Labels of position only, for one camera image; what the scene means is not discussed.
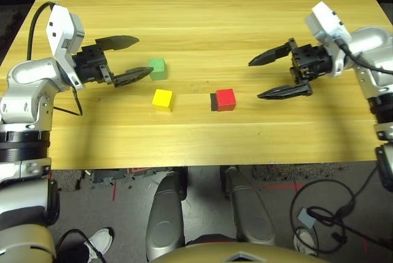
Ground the grey robot right leg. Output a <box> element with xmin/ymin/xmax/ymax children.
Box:
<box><xmin>220</xmin><ymin>166</ymin><xmax>276</xmax><ymax>247</ymax></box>

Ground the person's black trouser leg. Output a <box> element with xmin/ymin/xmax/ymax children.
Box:
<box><xmin>56</xmin><ymin>229</ymin><xmax>93</xmax><ymax>263</ymax></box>

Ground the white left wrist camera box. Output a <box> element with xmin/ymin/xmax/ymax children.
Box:
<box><xmin>45</xmin><ymin>4</ymin><xmax>85</xmax><ymax>90</ymax></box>

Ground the green wooden block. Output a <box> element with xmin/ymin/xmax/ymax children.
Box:
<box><xmin>149</xmin><ymin>58</ymin><xmax>168</xmax><ymax>80</ymax></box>

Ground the small grey box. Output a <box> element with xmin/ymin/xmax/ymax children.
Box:
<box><xmin>297</xmin><ymin>207</ymin><xmax>317</xmax><ymax>227</ymax></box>

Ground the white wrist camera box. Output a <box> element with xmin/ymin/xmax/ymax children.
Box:
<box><xmin>45</xmin><ymin>4</ymin><xmax>85</xmax><ymax>90</ymax></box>
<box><xmin>305</xmin><ymin>1</ymin><xmax>352</xmax><ymax>78</ymax></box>

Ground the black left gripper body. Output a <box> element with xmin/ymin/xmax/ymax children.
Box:
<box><xmin>72</xmin><ymin>44</ymin><xmax>113</xmax><ymax>85</ymax></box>

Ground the red wooden block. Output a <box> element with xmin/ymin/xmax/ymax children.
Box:
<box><xmin>214</xmin><ymin>88</ymin><xmax>237</xmax><ymax>112</ymax></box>

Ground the white sneaker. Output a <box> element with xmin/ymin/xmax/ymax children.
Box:
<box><xmin>82</xmin><ymin>227</ymin><xmax>115</xmax><ymax>262</ymax></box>
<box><xmin>293</xmin><ymin>228</ymin><xmax>321</xmax><ymax>256</ymax></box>

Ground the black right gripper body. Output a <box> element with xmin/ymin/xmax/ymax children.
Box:
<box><xmin>288</xmin><ymin>37</ymin><xmax>334</xmax><ymax>84</ymax></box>

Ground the grey robot left leg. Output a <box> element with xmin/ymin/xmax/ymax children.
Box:
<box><xmin>146</xmin><ymin>169</ymin><xmax>189</xmax><ymax>261</ymax></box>

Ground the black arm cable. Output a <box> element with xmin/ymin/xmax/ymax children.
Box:
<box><xmin>26</xmin><ymin>1</ymin><xmax>84</xmax><ymax>117</ymax></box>
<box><xmin>335</xmin><ymin>37</ymin><xmax>393</xmax><ymax>76</ymax></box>

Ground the grey robot leg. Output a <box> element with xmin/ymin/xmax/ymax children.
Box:
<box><xmin>146</xmin><ymin>169</ymin><xmax>189</xmax><ymax>261</ymax></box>
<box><xmin>220</xmin><ymin>166</ymin><xmax>276</xmax><ymax>247</ymax></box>

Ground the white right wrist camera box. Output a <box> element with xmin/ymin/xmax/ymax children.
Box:
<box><xmin>305</xmin><ymin>1</ymin><xmax>352</xmax><ymax>78</ymax></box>

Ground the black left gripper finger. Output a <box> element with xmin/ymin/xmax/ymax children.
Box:
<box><xmin>109</xmin><ymin>66</ymin><xmax>155</xmax><ymax>88</ymax></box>
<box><xmin>95</xmin><ymin>35</ymin><xmax>140</xmax><ymax>52</ymax></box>

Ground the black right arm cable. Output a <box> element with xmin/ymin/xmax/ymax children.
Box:
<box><xmin>335</xmin><ymin>37</ymin><xmax>393</xmax><ymax>76</ymax></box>

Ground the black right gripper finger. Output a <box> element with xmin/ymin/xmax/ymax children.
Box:
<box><xmin>257</xmin><ymin>82</ymin><xmax>314</xmax><ymax>101</ymax></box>
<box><xmin>247</xmin><ymin>43</ymin><xmax>293</xmax><ymax>68</ymax></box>

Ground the black coiled floor cable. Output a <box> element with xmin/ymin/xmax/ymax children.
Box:
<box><xmin>289</xmin><ymin>164</ymin><xmax>393</xmax><ymax>256</ymax></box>

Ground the gold robot torso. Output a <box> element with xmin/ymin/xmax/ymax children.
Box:
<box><xmin>149</xmin><ymin>241</ymin><xmax>328</xmax><ymax>263</ymax></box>

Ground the yellow wooden block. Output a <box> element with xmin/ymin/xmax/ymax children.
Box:
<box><xmin>152</xmin><ymin>88</ymin><xmax>174</xmax><ymax>113</ymax></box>

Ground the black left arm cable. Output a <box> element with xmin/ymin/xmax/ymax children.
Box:
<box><xmin>26</xmin><ymin>1</ymin><xmax>84</xmax><ymax>117</ymax></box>

